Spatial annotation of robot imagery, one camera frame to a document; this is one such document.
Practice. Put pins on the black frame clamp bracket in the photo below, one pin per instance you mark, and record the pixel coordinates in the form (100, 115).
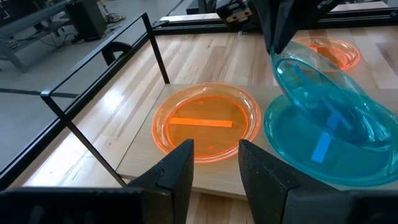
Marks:
(116, 46)

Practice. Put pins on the black equipment box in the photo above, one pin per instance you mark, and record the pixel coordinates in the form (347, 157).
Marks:
(85, 18)

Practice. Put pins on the black aluminium table frame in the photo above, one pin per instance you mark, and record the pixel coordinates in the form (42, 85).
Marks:
(186, 28)

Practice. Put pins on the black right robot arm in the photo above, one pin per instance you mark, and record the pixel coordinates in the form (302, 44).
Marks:
(224, 12)

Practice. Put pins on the grey metal bench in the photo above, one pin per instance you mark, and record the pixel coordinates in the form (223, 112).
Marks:
(18, 28)

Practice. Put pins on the transparent blue plastic plate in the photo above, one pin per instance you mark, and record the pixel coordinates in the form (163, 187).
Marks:
(295, 161)
(311, 81)

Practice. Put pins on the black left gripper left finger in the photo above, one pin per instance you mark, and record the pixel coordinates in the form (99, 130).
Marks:
(168, 186)

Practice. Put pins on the transparent orange plastic plate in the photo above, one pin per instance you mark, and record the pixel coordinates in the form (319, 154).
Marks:
(343, 51)
(202, 137)

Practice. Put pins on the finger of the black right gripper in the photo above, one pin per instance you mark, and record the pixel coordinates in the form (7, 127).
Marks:
(267, 18)
(292, 15)

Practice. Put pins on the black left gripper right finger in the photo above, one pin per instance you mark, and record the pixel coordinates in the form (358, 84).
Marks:
(267, 193)

